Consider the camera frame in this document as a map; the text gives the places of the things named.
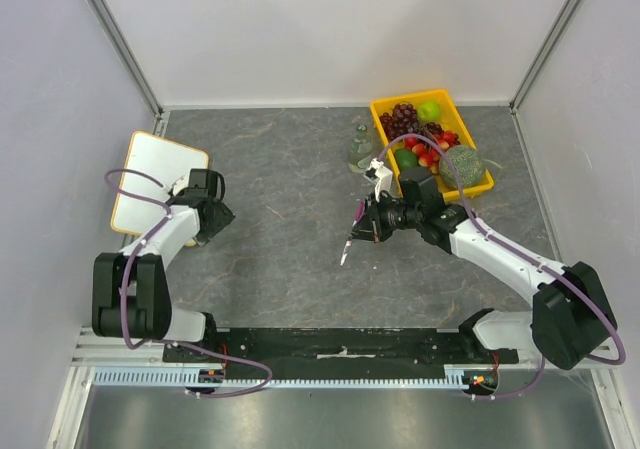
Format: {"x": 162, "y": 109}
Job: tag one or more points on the magenta marker cap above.
{"x": 359, "y": 213}

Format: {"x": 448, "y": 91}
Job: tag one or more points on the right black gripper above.
{"x": 373, "y": 221}

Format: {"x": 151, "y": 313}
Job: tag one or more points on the green apple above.
{"x": 429, "y": 111}

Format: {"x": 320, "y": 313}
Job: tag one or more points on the purple grape bunch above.
{"x": 399, "y": 120}

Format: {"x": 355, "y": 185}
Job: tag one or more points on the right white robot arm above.
{"x": 569, "y": 315}

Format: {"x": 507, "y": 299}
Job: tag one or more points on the green netted melon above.
{"x": 470, "y": 167}

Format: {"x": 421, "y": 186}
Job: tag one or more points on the clear glass bottle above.
{"x": 360, "y": 150}

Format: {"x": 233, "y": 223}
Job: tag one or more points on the green avocado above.
{"x": 405, "y": 159}

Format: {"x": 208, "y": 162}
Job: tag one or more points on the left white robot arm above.
{"x": 130, "y": 292}

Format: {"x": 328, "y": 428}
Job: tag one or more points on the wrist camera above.
{"x": 379, "y": 176}
{"x": 178, "y": 186}

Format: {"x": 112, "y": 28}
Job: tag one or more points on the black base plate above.
{"x": 429, "y": 345}

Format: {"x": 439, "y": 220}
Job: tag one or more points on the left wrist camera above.
{"x": 178, "y": 186}

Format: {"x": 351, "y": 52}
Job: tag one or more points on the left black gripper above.
{"x": 223, "y": 218}

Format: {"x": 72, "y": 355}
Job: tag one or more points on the red cherry bunch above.
{"x": 423, "y": 141}

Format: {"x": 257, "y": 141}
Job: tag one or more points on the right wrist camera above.
{"x": 379, "y": 176}

